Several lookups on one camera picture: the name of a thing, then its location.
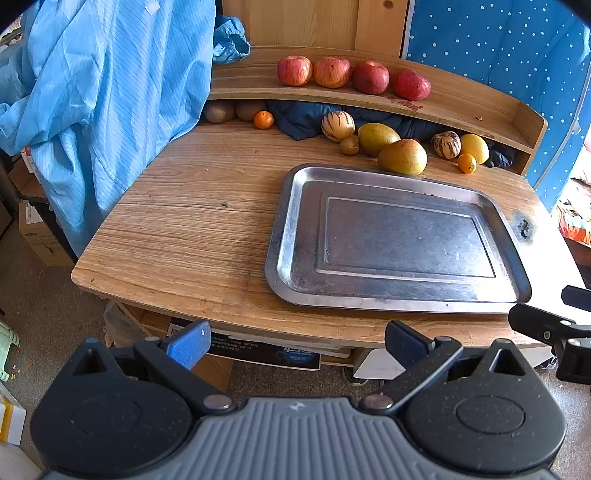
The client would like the small brown kiwi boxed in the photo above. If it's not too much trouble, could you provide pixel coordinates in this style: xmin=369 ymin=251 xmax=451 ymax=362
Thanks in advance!
xmin=339 ymin=135 xmax=360 ymax=156

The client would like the small orange tangerine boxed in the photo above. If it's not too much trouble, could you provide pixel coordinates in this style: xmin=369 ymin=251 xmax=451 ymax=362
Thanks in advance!
xmin=252 ymin=110 xmax=274 ymax=130

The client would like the silver metal tray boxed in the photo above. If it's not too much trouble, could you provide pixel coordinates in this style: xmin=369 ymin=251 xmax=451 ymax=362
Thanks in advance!
xmin=264 ymin=164 xmax=532 ymax=314

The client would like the small orange kumquat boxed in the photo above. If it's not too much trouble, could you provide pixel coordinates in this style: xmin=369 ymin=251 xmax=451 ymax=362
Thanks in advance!
xmin=457 ymin=153 xmax=478 ymax=175

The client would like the yellow lemon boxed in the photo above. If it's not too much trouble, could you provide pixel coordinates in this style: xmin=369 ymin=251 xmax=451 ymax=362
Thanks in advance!
xmin=460 ymin=133 xmax=490 ymax=165

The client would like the cardboard box on floor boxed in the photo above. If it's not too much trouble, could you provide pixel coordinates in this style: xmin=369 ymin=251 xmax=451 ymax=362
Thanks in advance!
xmin=19 ymin=201 xmax=74 ymax=267

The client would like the dark striped pepino melon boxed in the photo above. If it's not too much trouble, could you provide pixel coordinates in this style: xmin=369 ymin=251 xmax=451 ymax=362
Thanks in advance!
xmin=431 ymin=131 xmax=462 ymax=160

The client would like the yellow-green pear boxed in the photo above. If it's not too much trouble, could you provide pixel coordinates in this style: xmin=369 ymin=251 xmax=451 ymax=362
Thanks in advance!
xmin=378 ymin=139 xmax=428 ymax=176

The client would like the green-yellow mango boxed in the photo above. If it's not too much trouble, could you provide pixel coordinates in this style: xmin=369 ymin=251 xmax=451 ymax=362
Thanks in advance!
xmin=358 ymin=123 xmax=401 ymax=157

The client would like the wooden raised shelf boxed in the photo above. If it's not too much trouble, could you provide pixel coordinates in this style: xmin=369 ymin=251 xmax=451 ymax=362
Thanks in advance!
xmin=209 ymin=46 xmax=548 ymax=175

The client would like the blue polka dot fabric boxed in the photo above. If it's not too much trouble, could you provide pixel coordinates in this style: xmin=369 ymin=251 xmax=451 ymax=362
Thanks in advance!
xmin=405 ymin=0 xmax=590 ymax=209

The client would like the left brown kiwi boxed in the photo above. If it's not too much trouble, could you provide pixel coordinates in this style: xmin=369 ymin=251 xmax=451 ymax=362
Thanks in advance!
xmin=204 ymin=100 xmax=236 ymax=124

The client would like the striped cream pepino melon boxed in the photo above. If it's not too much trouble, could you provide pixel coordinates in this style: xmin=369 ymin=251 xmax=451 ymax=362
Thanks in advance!
xmin=321 ymin=110 xmax=356 ymax=143

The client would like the dark blue cloth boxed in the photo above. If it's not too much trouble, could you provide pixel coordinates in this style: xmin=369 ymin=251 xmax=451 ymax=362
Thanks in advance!
xmin=266 ymin=100 xmax=517 ymax=169

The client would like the rightmost red apple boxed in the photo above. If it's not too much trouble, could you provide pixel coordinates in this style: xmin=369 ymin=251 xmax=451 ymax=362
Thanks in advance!
xmin=391 ymin=69 xmax=432 ymax=101

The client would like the light blue garment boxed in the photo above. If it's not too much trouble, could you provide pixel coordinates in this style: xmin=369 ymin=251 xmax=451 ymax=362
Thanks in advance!
xmin=1 ymin=1 xmax=250 ymax=254

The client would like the red-yellow apple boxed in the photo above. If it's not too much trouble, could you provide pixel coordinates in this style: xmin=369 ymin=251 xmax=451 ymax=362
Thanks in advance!
xmin=314 ymin=57 xmax=352 ymax=89
xmin=276 ymin=55 xmax=314 ymax=87

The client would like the leftmost red-yellow apple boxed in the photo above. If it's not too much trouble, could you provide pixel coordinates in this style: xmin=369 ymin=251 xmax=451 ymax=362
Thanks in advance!
xmin=276 ymin=55 xmax=314 ymax=87

